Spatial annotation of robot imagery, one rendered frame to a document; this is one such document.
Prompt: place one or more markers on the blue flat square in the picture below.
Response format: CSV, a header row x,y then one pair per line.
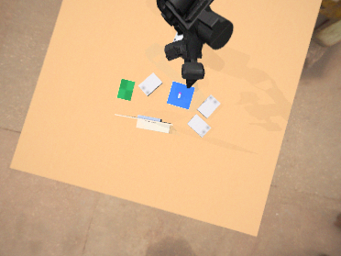
x,y
186,95

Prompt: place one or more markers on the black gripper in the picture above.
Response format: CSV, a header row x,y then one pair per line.
x,y
192,70

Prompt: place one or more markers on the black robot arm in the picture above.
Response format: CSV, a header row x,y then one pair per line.
x,y
195,18

